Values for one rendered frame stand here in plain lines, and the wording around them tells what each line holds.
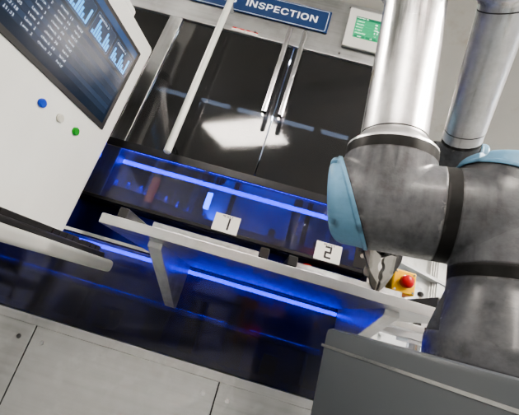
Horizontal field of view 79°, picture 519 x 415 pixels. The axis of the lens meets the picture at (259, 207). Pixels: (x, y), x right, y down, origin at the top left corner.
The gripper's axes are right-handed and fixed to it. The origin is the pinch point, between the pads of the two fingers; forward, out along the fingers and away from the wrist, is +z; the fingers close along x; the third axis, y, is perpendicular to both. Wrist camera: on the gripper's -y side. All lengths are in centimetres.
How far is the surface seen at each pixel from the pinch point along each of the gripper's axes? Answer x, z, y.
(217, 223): 44, -11, 27
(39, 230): 69, 10, -12
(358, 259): -3.0, -11.8, 26.8
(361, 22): 13, -108, 23
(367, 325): 0.5, 9.0, 1.5
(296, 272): 20.0, 4.6, -12.8
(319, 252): 9.7, -10.6, 26.7
